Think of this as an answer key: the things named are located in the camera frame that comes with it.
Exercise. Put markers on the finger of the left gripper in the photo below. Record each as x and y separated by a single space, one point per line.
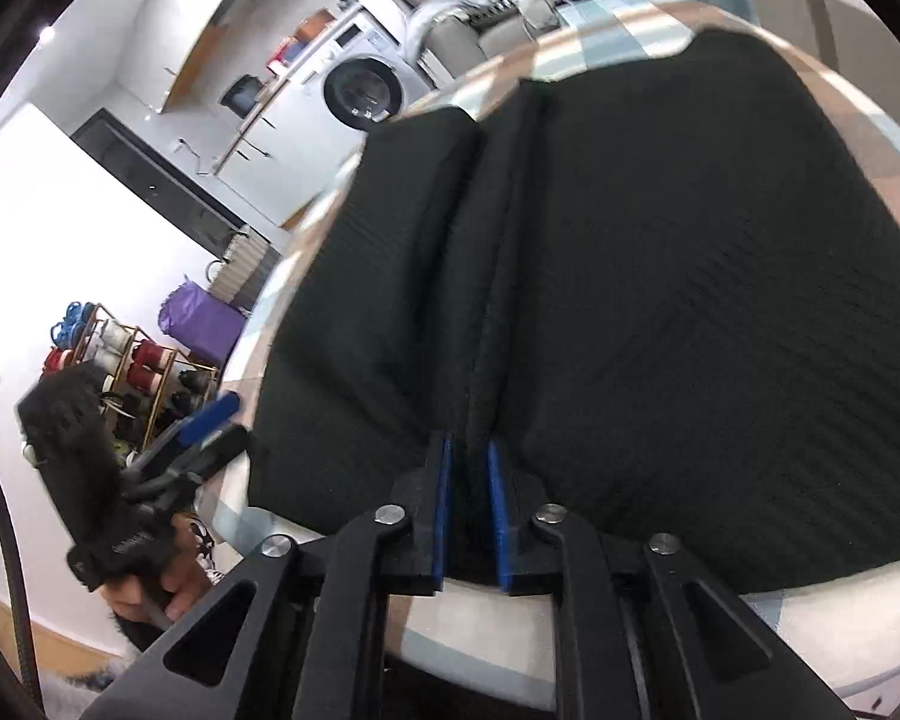
210 417

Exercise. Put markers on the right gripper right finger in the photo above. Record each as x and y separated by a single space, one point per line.
515 497

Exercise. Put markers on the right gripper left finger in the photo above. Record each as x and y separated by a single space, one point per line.
418 562

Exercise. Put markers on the black knit sweater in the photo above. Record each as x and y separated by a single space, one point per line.
665 286

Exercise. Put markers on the left hand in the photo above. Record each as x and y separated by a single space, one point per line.
182 583

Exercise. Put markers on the shoe rack with shoes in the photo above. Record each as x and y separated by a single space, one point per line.
145 386

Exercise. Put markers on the purple bag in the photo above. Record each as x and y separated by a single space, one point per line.
207 327

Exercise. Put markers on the white kitchen cabinet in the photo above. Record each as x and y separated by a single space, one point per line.
289 153

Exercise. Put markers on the white washing machine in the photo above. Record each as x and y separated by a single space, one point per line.
356 81

